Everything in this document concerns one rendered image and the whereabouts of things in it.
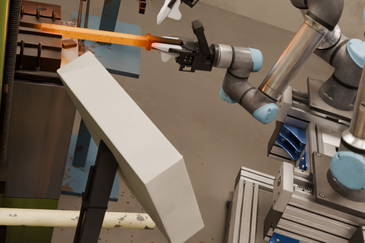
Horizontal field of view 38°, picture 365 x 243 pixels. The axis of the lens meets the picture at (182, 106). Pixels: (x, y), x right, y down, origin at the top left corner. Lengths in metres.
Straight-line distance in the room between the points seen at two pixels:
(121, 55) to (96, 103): 1.12
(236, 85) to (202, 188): 1.04
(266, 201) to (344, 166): 1.04
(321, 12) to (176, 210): 0.84
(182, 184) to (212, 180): 1.78
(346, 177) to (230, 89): 0.50
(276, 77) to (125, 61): 0.68
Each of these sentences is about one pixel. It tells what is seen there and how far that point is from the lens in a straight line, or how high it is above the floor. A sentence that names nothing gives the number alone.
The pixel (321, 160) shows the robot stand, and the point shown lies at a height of 0.82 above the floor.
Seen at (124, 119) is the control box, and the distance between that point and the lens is 0.96.
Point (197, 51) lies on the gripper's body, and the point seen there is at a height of 1.01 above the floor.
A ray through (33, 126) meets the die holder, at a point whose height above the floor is 0.77.
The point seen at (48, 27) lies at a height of 1.01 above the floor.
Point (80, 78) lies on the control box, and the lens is 1.05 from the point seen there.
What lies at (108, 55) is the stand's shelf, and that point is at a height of 0.70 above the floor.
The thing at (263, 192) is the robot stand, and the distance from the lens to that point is 2.45.
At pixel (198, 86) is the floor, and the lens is 3.39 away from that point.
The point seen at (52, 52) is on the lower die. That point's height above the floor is 0.98.
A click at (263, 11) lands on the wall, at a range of 4.57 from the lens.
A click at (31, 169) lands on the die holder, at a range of 1.67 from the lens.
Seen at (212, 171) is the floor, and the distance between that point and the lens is 2.77.
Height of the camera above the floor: 1.76
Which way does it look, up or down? 34 degrees down
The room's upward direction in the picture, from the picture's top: 18 degrees clockwise
